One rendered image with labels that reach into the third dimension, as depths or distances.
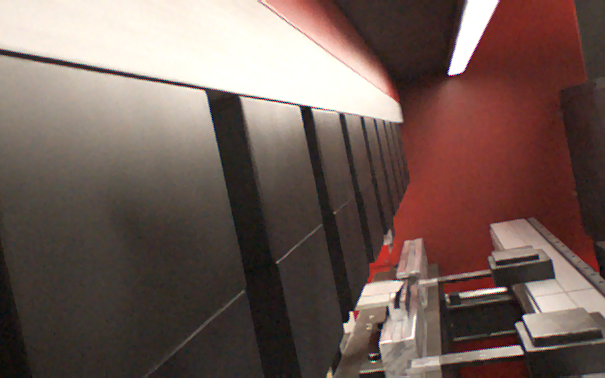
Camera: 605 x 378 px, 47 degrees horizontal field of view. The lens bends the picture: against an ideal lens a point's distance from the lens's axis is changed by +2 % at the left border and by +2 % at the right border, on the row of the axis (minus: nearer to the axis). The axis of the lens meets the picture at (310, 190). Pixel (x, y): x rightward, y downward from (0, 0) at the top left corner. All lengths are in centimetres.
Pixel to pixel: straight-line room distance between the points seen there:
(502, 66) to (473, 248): 58
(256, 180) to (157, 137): 12
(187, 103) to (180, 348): 9
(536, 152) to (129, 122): 207
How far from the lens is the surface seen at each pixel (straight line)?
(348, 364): 142
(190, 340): 23
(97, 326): 18
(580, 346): 89
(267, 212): 34
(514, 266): 135
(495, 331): 188
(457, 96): 223
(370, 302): 134
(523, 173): 225
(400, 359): 119
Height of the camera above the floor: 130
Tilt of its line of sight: 3 degrees down
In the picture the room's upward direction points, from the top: 12 degrees counter-clockwise
